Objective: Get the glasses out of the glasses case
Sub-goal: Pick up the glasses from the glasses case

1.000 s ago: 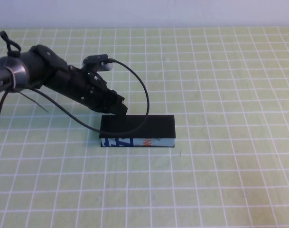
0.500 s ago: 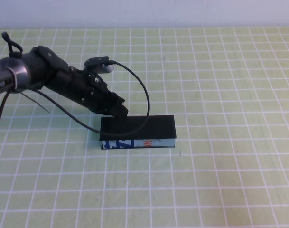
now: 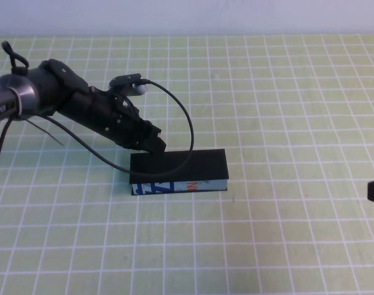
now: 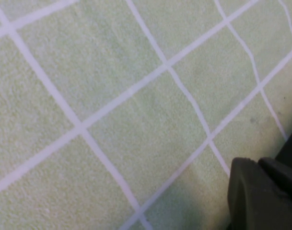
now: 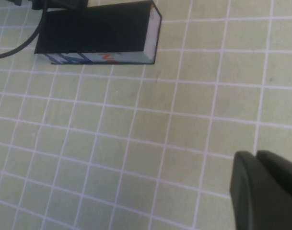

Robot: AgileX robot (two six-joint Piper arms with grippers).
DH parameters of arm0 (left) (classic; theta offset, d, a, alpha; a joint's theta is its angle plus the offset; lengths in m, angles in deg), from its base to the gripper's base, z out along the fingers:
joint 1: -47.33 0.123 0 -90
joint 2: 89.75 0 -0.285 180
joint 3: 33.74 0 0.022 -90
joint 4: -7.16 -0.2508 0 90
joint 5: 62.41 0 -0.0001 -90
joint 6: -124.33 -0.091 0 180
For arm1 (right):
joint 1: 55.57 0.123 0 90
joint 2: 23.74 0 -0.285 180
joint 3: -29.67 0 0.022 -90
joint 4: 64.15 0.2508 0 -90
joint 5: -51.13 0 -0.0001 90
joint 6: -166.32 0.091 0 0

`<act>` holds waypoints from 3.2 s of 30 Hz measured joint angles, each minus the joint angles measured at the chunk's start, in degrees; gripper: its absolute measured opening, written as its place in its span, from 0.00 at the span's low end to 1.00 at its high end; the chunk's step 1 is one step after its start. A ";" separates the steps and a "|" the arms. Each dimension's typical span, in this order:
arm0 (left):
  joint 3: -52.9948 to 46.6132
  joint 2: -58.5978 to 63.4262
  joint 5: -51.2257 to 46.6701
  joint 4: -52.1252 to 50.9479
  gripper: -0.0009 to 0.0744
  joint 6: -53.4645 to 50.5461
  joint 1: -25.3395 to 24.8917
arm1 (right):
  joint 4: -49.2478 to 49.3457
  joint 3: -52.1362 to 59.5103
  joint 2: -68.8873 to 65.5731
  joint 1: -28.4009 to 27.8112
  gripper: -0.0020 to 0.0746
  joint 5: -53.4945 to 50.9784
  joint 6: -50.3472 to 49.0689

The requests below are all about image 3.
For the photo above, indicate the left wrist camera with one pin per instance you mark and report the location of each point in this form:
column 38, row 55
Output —
column 128, row 80

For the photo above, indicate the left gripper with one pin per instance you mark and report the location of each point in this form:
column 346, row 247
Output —
column 107, row 116

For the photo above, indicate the thin grey zip tie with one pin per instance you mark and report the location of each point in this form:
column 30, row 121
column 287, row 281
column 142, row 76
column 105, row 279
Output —
column 45, row 131

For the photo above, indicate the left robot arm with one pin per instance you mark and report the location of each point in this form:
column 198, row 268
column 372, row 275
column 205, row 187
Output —
column 27, row 92

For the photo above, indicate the black printed glasses case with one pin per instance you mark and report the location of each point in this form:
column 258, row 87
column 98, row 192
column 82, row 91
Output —
column 202, row 166

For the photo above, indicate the green white grid tablecloth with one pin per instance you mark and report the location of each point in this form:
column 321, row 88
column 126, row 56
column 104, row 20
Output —
column 236, row 246

